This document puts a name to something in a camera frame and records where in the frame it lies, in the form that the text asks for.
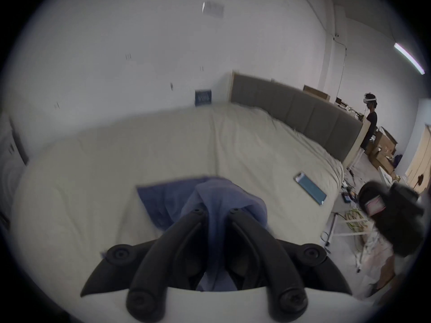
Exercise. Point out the pale wooden door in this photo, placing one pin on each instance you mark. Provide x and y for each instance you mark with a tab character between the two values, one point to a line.
421	158

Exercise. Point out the blue garment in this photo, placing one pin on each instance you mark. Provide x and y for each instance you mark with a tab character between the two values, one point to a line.
215	207

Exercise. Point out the person's right hand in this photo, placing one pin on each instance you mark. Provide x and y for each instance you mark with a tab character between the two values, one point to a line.
386	273

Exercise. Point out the brown carton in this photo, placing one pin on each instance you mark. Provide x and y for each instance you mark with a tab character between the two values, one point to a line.
316	92

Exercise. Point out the bed with beige sheet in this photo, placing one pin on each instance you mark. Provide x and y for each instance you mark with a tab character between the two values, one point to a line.
134	153

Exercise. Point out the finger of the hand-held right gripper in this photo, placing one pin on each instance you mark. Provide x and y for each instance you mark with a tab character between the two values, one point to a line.
397	214

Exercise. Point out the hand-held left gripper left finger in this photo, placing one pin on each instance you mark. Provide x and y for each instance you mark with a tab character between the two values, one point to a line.
158	267

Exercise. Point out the stack of open brown cartons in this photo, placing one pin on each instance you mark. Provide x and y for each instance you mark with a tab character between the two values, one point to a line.
384	148

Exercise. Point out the white metal frame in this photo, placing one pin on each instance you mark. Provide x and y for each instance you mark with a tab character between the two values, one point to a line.
353	237

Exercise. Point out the grey padded headboard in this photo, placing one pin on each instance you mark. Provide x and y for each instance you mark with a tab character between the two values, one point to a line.
296	111

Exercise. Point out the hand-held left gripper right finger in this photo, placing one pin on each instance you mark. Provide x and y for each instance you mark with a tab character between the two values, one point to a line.
269	264

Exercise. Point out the dark blue box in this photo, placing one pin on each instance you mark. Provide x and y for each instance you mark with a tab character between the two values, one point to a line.
203	97

